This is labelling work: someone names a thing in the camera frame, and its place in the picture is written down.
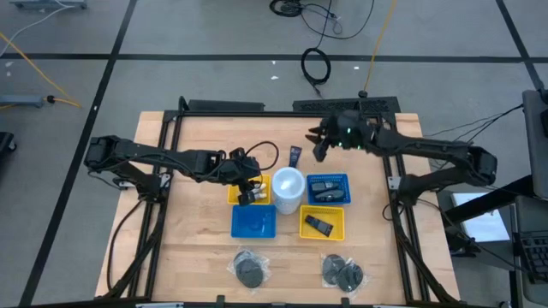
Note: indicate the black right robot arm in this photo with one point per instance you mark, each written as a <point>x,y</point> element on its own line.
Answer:
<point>428,147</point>

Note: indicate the black keyboard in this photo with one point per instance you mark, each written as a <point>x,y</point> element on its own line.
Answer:
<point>535,254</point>

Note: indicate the black mesh box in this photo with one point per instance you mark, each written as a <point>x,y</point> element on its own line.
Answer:
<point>347,104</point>

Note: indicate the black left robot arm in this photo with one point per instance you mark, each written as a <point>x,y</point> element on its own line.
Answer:
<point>141,152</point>

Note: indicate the clear bag of black discs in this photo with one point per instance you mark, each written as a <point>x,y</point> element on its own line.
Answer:
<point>249,267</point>
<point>344,274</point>

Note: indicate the grey floor bar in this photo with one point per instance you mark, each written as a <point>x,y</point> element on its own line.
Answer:
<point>47,4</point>

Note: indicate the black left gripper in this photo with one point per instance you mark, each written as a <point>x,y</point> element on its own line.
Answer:
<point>242,170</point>

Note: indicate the white tube with purple print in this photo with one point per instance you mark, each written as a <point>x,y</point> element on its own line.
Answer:
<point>261,187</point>

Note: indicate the black table frame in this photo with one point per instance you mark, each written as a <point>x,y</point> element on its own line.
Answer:
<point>278,114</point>

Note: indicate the yellow slotted plastic basket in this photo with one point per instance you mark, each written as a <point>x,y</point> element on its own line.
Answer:
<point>334,214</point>
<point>234,194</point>

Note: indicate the white wipes canister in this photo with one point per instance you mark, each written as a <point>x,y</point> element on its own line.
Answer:
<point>288,186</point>

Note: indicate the grey power strip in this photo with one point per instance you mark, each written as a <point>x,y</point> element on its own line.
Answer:
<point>21,101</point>

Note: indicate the grey panel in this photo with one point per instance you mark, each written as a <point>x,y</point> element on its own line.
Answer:
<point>535,141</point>

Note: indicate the black flat pack white print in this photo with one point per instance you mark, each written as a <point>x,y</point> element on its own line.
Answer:
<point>319,225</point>

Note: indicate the white red blue toothpaste tube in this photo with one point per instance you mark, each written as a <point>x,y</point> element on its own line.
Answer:
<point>262,196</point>

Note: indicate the white sheet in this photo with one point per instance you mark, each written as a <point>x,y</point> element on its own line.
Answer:
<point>479,218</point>

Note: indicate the dark bottle with white label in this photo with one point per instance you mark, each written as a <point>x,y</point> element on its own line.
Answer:
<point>324,186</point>

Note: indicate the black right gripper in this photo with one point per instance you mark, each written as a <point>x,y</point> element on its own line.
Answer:
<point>349,128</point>

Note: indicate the dark navy tube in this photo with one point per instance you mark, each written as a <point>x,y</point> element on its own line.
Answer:
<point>294,156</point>

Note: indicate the dark oval pouch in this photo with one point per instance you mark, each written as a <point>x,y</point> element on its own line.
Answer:
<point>329,196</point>

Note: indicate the blue slotted plastic basket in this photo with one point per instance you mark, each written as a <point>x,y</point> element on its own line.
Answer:
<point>252,222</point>
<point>344,177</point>

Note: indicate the black flat box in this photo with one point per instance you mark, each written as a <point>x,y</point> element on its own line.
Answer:
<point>224,105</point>

